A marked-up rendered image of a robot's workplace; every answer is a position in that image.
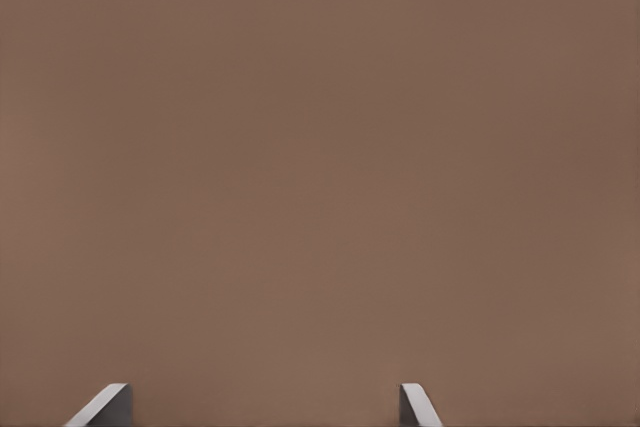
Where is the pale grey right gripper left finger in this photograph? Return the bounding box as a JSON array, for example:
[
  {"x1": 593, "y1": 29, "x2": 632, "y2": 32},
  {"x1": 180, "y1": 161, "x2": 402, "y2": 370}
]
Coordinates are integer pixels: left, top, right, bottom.
[{"x1": 62, "y1": 382, "x2": 134, "y2": 427}]

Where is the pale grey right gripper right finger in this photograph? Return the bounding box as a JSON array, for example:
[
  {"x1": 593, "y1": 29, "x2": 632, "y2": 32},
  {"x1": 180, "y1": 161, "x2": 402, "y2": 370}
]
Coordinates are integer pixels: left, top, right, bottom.
[{"x1": 399, "y1": 382, "x2": 444, "y2": 427}]

